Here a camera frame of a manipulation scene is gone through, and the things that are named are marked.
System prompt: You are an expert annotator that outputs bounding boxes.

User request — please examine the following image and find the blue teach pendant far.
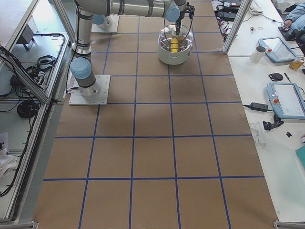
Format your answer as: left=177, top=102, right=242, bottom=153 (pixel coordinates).
left=258, top=37, right=297, bottom=63

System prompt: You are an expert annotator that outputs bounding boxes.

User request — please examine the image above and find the person hand at desk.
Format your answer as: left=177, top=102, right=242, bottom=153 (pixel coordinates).
left=284, top=19, right=293, bottom=27

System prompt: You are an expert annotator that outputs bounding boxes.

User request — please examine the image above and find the glass pot lid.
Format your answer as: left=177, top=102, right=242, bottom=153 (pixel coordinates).
left=158, top=25, right=193, bottom=52

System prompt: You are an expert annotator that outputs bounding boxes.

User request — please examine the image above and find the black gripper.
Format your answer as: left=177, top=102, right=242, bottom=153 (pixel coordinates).
left=175, top=18, right=182, bottom=36

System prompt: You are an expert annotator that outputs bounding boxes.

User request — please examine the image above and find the pale green cooking pot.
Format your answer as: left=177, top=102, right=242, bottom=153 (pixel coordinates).
left=157, top=24, right=193, bottom=65

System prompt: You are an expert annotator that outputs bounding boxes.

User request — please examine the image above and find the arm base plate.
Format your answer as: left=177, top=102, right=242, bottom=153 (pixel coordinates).
left=91, top=14, right=120, bottom=33
left=69, top=75, right=111, bottom=105

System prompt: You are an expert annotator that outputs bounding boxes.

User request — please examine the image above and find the white mug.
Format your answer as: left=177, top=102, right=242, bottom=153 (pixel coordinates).
left=250, top=45, right=266, bottom=62

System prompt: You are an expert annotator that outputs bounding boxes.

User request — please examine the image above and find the blue teach pendant near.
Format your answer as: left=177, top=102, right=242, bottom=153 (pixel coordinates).
left=266, top=82, right=305, bottom=120

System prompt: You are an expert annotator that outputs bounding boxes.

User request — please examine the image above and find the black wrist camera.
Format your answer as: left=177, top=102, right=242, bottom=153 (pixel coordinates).
left=185, top=3, right=195, bottom=20

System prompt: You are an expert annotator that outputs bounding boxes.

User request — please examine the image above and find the blue teach pendant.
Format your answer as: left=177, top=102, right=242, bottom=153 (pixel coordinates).
left=266, top=82, right=305, bottom=120
left=258, top=37, right=297, bottom=63

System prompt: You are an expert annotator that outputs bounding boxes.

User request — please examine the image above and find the black power adapter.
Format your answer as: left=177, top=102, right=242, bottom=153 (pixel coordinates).
left=250, top=102, right=269, bottom=112

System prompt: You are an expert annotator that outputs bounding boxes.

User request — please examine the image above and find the coiled black cable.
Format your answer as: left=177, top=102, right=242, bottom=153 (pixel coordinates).
left=16, top=99, right=40, bottom=119

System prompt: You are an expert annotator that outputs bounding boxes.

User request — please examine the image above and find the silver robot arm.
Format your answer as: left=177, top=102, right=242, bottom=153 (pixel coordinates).
left=70, top=0, right=194, bottom=97

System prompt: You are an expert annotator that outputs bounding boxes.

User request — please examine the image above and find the yellow corn cob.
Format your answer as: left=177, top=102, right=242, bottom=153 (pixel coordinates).
left=170, top=37, right=179, bottom=52

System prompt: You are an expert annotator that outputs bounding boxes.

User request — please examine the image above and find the white crumpled cloth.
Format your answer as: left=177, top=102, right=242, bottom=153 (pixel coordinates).
left=0, top=132, right=19, bottom=178

